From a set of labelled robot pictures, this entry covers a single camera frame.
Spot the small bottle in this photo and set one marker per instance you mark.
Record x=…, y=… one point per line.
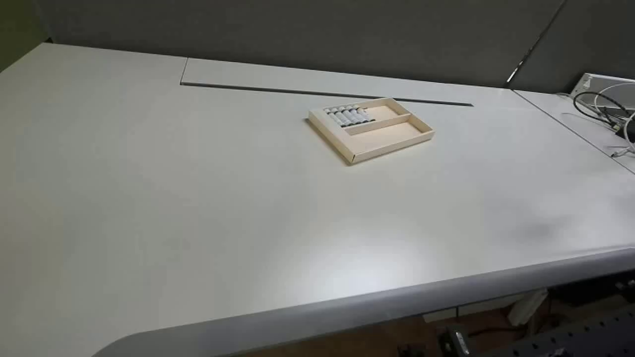
x=329, y=116
x=363, y=114
x=339, y=120
x=347, y=118
x=355, y=114

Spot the wooden compartment tray box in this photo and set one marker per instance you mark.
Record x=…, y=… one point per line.
x=393, y=130

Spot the grey desk cable cover panel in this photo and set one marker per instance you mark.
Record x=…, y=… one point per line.
x=315, y=83

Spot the grey fabric partition wall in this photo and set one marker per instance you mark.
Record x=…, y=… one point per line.
x=526, y=45

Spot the white power strip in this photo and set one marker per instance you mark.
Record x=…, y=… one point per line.
x=605, y=91

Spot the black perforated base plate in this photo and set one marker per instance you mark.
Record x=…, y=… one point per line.
x=601, y=337

